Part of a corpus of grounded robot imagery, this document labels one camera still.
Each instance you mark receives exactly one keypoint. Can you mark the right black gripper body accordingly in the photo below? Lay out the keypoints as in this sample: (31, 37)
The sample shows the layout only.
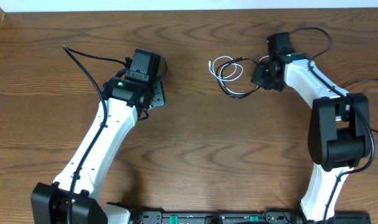
(262, 77)

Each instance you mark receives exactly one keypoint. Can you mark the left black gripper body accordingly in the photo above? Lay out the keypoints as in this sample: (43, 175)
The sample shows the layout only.
(160, 94)

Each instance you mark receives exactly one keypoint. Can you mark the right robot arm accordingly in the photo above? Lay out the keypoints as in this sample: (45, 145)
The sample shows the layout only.
(340, 141)

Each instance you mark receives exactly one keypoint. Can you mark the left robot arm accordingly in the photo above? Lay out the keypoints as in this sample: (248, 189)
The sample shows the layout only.
(73, 196)

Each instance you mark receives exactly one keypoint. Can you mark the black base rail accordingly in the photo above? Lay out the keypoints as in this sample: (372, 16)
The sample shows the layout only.
(269, 217)

